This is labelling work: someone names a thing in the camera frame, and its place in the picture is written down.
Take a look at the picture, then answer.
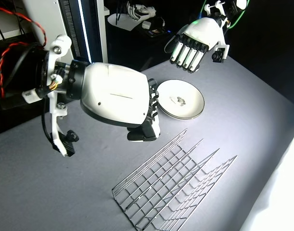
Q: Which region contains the white background shelf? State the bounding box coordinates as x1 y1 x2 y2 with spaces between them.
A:
0 9 27 40

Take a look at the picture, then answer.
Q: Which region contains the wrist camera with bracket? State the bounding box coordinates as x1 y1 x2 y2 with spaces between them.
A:
211 42 230 64
48 96 80 157

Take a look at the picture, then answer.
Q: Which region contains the red black twisted wire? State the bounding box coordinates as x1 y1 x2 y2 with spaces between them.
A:
0 7 48 99

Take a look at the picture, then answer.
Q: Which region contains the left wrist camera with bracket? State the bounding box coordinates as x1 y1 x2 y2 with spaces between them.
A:
211 42 230 64

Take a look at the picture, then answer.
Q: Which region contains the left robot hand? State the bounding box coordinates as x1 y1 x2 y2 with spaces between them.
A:
164 17 227 73

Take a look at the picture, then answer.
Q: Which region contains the spare white robot hand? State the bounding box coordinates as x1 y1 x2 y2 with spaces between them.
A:
126 1 157 21

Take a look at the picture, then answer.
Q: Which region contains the metal wire plate rack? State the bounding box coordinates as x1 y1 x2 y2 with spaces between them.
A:
112 128 238 231

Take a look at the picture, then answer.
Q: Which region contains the green cable on left arm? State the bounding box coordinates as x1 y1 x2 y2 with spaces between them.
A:
198 0 250 29

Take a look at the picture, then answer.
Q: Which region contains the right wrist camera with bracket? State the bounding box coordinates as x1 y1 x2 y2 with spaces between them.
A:
48 96 80 157

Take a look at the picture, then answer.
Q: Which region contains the white robot column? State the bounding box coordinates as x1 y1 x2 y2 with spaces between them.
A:
21 0 109 64

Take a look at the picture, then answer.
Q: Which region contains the dark device with blue light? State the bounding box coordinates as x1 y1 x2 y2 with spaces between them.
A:
146 16 173 38

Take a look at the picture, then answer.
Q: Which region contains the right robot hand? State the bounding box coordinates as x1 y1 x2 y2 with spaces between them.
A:
65 59 161 142

